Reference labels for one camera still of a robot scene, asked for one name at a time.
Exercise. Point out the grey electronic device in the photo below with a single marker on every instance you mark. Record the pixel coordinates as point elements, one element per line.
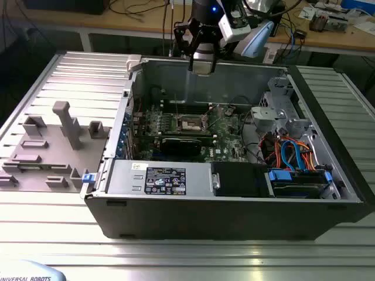
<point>337,23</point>

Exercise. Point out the black computer tower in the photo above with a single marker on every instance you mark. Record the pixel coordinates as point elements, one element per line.
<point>279,20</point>

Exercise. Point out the beige case latch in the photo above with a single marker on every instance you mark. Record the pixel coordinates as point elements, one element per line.
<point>133,63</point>

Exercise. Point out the white labelled box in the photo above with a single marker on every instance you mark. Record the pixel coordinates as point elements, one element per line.
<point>270,55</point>

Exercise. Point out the large black box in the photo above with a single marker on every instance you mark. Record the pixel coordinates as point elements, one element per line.
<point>64,6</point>

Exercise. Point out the black open PC case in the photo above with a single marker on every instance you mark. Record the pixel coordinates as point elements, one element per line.
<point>205,216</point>

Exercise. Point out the CPU socket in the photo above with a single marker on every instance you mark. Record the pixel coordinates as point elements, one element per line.
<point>190,126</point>

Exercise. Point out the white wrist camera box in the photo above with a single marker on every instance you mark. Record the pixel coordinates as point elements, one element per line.
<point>234,29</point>

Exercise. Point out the wooden desk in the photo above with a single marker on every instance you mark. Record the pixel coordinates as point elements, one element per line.
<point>132,17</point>

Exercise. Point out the round coin battery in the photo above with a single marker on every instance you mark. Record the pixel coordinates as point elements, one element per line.
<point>230,110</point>

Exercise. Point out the hard disk in blue carrier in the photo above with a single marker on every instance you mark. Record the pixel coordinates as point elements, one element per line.
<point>281,175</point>

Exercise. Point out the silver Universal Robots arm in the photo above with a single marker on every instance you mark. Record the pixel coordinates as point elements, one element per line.
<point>259,38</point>

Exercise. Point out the small black box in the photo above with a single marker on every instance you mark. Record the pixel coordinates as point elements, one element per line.
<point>300,34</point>

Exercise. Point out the copper finned cooler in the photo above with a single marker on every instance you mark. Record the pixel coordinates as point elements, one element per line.
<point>317,23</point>

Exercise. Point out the blue cardboard box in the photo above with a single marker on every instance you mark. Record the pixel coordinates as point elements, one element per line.
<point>357,3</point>

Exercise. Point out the silver power supply unit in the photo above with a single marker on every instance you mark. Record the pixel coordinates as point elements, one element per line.
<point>126,178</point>

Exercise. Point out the green motherboard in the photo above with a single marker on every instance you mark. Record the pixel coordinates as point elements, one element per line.
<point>228,140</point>

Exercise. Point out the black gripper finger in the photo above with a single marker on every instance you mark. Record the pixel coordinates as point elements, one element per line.
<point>216,38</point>
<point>181,29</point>

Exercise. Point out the silver metal drive cage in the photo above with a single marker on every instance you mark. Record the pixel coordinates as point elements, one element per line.
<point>304,128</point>

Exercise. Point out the grey parts rack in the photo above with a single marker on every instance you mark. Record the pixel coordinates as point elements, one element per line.
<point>52,164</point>

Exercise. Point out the blue case latch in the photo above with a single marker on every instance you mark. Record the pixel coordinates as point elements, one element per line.
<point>89,178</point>

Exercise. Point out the black graphics card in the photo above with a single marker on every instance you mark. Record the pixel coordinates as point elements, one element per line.
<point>181,146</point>

